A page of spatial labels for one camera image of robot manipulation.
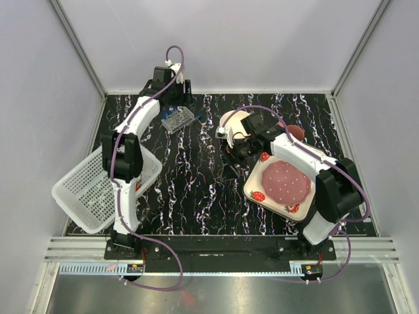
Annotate white perforated plastic basket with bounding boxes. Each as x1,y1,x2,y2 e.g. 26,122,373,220
51,147,162,234

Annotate left control box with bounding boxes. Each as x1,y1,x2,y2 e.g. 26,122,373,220
126,263,144,275

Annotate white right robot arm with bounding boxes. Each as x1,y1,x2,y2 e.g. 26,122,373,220
216,110,365,260

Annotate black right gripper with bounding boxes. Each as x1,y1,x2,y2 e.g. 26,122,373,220
220,136,259,183

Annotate pink polka dot dish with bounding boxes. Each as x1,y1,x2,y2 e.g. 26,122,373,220
261,160,312,206

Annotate right control box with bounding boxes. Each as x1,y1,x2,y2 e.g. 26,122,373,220
302,264,323,281

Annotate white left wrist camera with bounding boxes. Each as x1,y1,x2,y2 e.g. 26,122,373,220
165,60,185,84

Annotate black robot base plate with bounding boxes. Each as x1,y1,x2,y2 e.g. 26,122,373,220
104,235,337,262

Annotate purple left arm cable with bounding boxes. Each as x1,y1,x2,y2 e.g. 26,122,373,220
109,45,187,290

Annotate green white ceramic bowl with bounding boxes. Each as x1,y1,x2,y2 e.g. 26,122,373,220
219,111,249,142

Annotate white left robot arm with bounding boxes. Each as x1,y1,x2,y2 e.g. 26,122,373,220
101,63,191,259

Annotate clear test tube rack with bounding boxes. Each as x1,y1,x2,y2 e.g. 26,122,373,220
161,107,195,134

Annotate control box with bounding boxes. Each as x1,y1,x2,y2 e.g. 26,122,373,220
126,263,144,275
302,264,323,281

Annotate white strawberry pattern tray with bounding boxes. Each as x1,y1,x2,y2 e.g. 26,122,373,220
244,147,321,222

